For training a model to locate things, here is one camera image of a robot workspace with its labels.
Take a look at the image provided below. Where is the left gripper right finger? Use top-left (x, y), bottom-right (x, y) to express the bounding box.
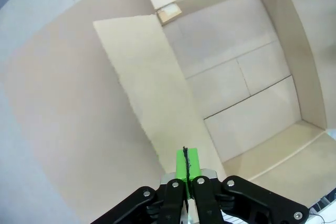
top-left (186, 147), bottom-right (309, 224)

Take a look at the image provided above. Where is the brown cardboard box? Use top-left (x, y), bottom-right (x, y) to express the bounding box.
top-left (4, 0), bottom-right (336, 221)

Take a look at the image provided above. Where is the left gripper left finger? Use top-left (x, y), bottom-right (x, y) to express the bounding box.
top-left (91, 148), bottom-right (188, 224)

